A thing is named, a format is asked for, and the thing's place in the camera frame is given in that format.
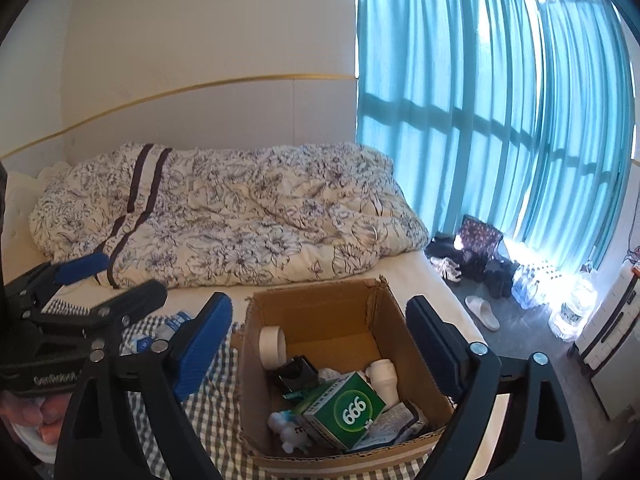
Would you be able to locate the clear floss bottle blue label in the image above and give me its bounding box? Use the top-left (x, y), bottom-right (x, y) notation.
top-left (154, 311), bottom-right (192, 340)

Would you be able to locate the black white tissue pack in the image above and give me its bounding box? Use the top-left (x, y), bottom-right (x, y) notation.
top-left (352, 401), bottom-right (427, 452)

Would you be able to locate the white tape roll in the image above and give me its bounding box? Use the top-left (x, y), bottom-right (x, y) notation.
top-left (258, 326), bottom-right (286, 370)

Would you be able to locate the white figurine toy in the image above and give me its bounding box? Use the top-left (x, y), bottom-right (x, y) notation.
top-left (267, 411), bottom-right (312, 454)

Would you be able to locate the white plug-in device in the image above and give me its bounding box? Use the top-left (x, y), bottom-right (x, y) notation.
top-left (366, 359), bottom-right (399, 408)

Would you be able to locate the green white carton box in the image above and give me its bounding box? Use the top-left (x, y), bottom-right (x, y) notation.
top-left (293, 372), bottom-right (386, 451)

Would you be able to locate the small blue white packet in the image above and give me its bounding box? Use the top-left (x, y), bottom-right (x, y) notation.
top-left (127, 333), bottom-right (156, 354)

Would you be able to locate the person left hand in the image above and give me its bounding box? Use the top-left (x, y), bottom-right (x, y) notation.
top-left (1, 391), bottom-right (70, 445)

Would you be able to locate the white cabinet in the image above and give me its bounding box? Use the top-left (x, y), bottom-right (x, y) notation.
top-left (572, 261), bottom-right (639, 419)

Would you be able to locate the floral patterned duvet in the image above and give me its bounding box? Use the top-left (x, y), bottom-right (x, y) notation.
top-left (29, 143), bottom-right (428, 289)

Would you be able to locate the white slipper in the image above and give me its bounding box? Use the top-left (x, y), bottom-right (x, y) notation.
top-left (464, 296), bottom-right (500, 332)

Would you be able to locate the brown cardboard box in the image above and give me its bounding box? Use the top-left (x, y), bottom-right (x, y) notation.
top-left (236, 278), bottom-right (452, 478)

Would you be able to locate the patterned purple bag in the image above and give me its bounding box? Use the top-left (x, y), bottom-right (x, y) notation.
top-left (458, 214), bottom-right (503, 263)

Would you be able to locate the teal window curtain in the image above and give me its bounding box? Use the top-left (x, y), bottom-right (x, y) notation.
top-left (357, 0), bottom-right (634, 272)

